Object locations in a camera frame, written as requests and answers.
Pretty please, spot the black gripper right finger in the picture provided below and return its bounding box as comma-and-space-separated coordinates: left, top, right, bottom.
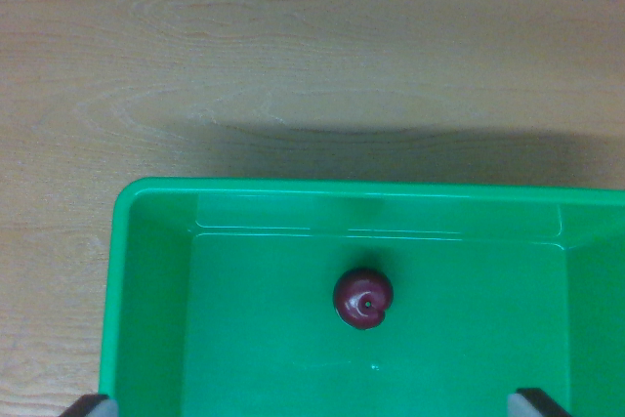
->
507, 387, 572, 417

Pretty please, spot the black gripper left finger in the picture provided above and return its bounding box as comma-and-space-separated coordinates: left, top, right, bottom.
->
59, 394, 118, 417

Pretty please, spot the dark red plum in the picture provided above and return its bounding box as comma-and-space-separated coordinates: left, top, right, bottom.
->
332, 267, 395, 332

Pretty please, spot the green plastic tray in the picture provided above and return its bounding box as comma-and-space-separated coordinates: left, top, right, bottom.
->
99, 177, 625, 417

